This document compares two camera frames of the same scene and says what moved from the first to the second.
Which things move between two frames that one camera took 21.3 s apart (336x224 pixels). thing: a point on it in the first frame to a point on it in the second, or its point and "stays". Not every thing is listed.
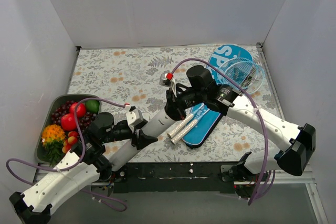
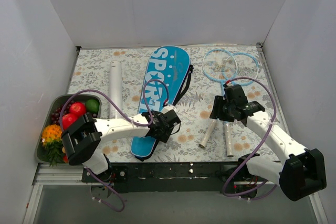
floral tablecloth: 133,76 stays
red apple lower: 67,121 stays
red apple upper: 81,109 stays
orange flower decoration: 52,138 stays
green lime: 92,106 stays
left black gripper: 137,140 to 159,135
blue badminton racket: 241,73 to 221,65
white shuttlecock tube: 146,131 to 116,89
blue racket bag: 230,64 to 169,71
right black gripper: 172,105 to 219,109
